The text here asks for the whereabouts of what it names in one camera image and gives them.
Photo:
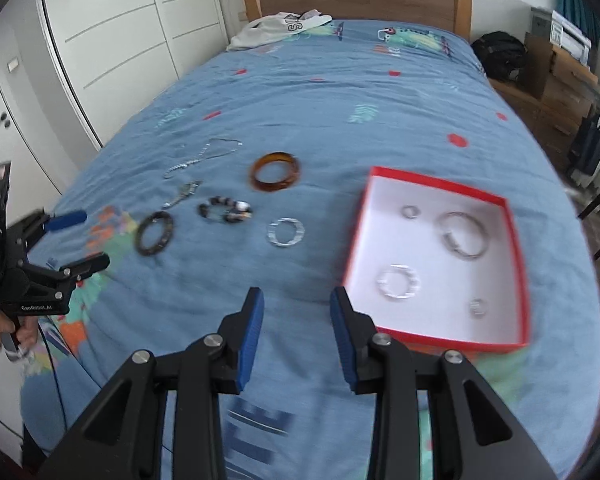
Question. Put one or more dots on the red jewelry box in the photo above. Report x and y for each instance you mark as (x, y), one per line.
(430, 255)

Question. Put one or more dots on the white printer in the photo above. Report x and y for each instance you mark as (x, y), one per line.
(572, 35)

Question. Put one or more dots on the black backpack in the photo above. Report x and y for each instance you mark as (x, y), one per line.
(497, 52)

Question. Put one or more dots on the dark blue bag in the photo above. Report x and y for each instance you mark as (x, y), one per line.
(587, 150)

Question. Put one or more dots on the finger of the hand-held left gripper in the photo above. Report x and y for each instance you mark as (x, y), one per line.
(87, 267)
(67, 220)

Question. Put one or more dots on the wooden dresser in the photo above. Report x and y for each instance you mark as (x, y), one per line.
(535, 110)

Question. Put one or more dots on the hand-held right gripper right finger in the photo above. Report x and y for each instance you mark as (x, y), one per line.
(341, 340)

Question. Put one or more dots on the amber bangle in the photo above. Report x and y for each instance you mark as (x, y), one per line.
(272, 187)

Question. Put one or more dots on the silver bangles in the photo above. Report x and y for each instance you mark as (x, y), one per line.
(464, 256)

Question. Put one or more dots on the white door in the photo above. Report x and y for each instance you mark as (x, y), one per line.
(20, 110)

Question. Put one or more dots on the dark brown bangle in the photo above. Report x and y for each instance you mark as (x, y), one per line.
(140, 237)

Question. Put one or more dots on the white wardrobe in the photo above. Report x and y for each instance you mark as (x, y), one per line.
(130, 20)

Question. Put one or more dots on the white garment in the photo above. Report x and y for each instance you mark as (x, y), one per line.
(260, 32)

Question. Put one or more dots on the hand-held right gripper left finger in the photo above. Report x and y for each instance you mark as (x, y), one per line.
(250, 340)

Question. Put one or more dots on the black chair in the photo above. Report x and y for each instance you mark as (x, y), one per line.
(597, 210)

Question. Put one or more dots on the teal curtain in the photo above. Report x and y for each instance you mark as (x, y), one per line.
(575, 5)

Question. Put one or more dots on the silver wristwatch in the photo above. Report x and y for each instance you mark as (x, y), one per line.
(190, 189)

